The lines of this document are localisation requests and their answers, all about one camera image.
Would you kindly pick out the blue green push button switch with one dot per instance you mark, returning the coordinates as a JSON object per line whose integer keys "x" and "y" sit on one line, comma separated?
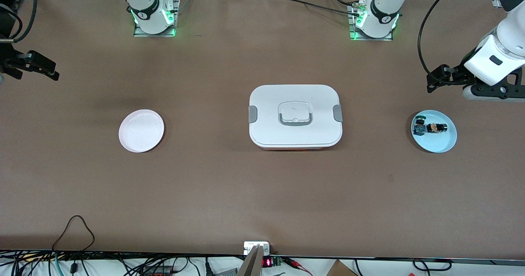
{"x": 419, "y": 127}

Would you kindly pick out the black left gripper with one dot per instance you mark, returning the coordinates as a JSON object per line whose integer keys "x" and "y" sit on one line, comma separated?
{"x": 458, "y": 76}

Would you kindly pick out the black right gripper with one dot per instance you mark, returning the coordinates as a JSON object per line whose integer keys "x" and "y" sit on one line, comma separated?
{"x": 12, "y": 59}

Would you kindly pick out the brown cardboard piece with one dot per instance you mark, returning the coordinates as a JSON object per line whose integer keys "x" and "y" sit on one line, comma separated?
{"x": 340, "y": 270}

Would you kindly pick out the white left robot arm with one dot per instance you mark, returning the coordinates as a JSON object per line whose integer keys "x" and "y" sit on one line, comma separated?
{"x": 498, "y": 56}

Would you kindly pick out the black power adapter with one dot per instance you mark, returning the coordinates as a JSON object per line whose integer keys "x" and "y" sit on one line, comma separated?
{"x": 158, "y": 270}

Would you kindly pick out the red digit display module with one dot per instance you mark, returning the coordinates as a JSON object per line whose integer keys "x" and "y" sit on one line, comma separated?
{"x": 267, "y": 262}

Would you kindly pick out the pale pink round plate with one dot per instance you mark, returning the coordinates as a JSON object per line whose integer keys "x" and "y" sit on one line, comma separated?
{"x": 141, "y": 131}

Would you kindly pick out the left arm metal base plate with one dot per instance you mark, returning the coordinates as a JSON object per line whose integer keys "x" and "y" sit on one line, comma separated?
{"x": 354, "y": 38}

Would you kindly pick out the aluminium camera mount profile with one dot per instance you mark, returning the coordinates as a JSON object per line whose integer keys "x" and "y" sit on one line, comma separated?
{"x": 252, "y": 263}

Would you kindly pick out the aluminium table corner rail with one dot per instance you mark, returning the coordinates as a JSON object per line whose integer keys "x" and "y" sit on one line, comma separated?
{"x": 497, "y": 2}

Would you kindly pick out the small white mounting block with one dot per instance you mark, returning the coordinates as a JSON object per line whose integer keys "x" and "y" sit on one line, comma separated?
{"x": 248, "y": 247}

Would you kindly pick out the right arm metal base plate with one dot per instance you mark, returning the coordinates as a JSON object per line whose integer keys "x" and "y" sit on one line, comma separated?
{"x": 141, "y": 34}

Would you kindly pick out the red clip lead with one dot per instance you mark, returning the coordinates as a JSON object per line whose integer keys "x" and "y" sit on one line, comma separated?
{"x": 297, "y": 264}

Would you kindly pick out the light blue round plate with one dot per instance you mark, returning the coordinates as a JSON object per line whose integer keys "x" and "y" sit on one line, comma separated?
{"x": 439, "y": 142}

